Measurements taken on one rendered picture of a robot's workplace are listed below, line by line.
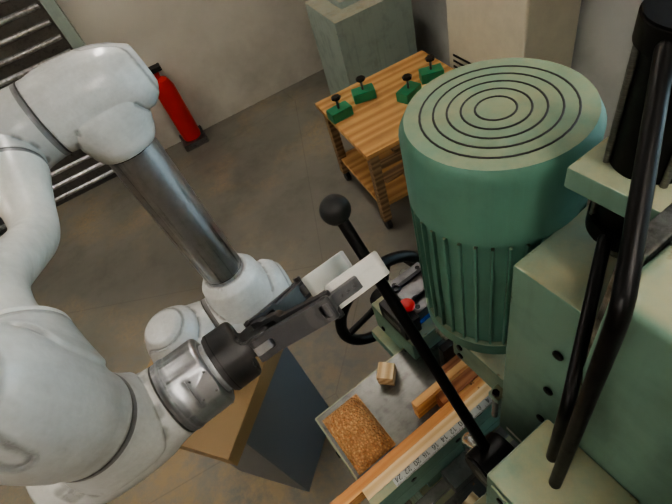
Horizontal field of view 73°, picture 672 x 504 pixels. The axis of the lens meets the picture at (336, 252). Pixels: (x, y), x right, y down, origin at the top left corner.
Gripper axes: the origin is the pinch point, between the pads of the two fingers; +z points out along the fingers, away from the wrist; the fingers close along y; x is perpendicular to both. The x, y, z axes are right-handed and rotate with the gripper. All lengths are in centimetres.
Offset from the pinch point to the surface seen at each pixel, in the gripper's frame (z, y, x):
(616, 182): 11.0, 29.6, 0.2
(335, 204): 0.0, 7.9, 8.2
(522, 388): 7.0, 7.3, -22.6
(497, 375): 10.5, -6.5, -28.1
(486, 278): 7.7, 13.1, -6.4
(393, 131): 79, -135, 12
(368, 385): -4.1, -32.0, -28.0
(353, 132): 67, -146, 21
